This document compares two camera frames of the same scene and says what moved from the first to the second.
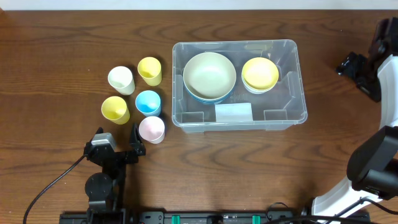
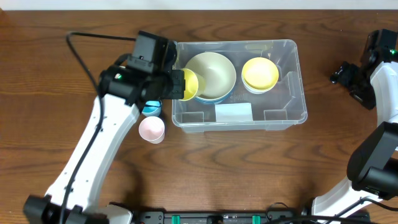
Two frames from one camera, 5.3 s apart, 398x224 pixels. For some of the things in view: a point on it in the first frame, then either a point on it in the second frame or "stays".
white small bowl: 255,91 stays
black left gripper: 119,156 → 177,83
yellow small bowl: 260,73 stays
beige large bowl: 209,75 stays
